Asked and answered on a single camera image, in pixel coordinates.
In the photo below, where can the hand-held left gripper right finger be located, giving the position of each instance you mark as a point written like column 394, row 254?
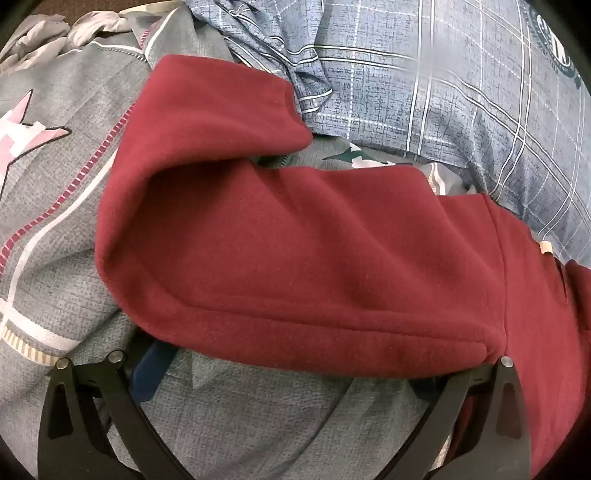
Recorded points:
column 461, row 404

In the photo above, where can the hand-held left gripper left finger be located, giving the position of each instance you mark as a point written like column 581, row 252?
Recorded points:
column 150, row 371

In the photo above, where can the red fleece garment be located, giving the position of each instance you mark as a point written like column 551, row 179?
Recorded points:
column 300, row 254

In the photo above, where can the white crumpled cloth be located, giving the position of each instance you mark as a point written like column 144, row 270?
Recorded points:
column 41, row 41

